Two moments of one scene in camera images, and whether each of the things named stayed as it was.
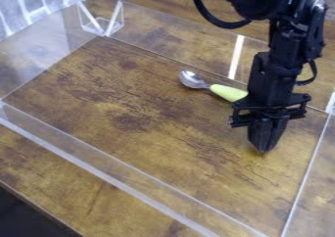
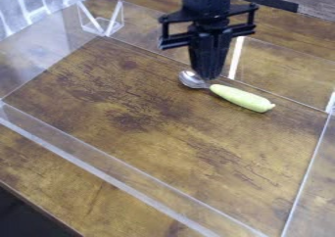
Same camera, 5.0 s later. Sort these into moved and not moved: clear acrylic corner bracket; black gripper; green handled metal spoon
Moved: black gripper
Not moved: clear acrylic corner bracket; green handled metal spoon
